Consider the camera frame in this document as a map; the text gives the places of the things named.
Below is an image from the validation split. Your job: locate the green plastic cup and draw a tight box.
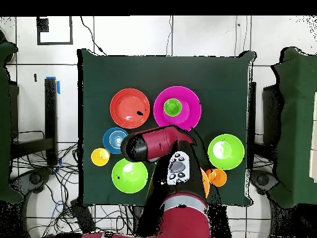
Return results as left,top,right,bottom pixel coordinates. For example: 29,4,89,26
163,98,183,117

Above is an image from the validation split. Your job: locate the green cloth side table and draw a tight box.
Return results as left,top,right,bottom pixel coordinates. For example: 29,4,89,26
0,41,24,205
269,46,317,209

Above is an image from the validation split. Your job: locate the white box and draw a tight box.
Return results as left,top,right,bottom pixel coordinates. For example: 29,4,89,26
308,91,317,183

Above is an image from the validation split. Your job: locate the black chair base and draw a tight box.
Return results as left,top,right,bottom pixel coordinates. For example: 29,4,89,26
11,167,54,199

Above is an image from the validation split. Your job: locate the red plastic bowl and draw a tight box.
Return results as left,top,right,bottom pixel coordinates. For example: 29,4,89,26
110,87,151,129

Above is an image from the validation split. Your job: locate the pink plastic bowl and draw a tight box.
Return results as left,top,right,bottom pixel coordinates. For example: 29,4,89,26
153,86,202,132

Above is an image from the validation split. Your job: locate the black metal stand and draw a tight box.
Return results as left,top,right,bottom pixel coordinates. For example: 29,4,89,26
9,77,60,166
247,81,258,172

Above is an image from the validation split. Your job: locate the large green plastic bowl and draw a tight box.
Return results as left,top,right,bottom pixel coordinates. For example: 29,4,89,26
111,158,149,195
207,133,245,171

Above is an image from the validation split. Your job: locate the black square floor frame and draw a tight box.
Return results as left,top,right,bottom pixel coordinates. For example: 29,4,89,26
36,15,74,46

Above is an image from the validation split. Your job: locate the large orange plastic bowl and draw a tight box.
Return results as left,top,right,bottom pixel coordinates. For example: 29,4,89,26
201,168,211,199

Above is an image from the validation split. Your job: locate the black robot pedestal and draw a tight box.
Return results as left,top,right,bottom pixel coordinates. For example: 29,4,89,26
131,205,149,236

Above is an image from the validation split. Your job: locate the yellow plastic cup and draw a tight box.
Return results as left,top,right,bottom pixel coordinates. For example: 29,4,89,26
90,148,111,167

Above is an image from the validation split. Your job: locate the orange plastic cup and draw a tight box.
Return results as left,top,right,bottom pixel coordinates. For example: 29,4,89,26
206,168,228,187

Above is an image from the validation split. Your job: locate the blue plastic bowl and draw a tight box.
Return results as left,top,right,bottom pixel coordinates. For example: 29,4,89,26
102,126,129,155

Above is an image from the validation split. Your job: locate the dark green table cloth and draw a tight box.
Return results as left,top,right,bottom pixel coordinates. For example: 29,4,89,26
77,48,257,206

